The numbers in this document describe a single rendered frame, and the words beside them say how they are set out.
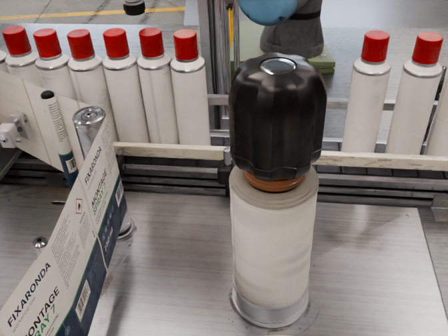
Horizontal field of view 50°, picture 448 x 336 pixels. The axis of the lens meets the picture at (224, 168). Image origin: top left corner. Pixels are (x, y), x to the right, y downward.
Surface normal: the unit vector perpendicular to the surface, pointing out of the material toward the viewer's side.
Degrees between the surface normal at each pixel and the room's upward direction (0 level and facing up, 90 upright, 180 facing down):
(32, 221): 0
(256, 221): 90
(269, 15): 92
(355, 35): 0
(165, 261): 0
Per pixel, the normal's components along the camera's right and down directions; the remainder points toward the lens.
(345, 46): -0.04, -0.78
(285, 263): 0.22, 0.59
